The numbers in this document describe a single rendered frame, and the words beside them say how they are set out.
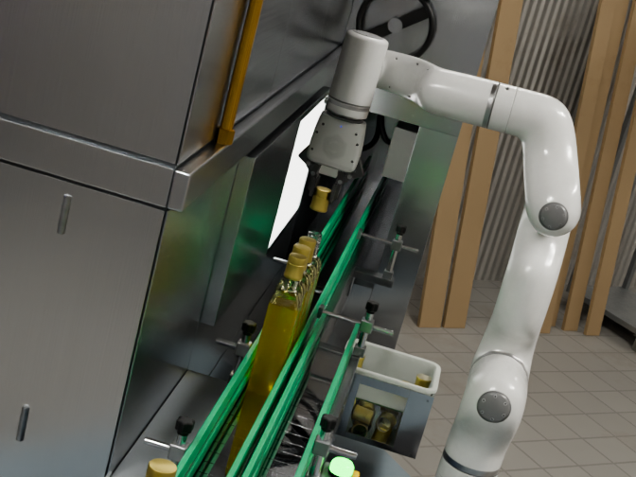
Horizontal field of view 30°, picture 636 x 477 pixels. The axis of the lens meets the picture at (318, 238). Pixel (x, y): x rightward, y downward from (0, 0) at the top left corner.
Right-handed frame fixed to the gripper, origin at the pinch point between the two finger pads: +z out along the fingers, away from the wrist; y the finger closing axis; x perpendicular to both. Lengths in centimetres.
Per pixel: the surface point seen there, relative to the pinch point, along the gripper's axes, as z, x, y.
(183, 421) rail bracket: 24, -65, -3
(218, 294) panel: 20.8, -19.5, -11.4
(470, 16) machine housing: -31, 97, 13
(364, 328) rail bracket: 29.8, 11.1, 15.4
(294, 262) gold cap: 9.7, -19.8, 1.0
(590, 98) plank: 20, 391, 70
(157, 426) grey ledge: 37, -45, -11
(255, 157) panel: -6.7, -18.7, -11.5
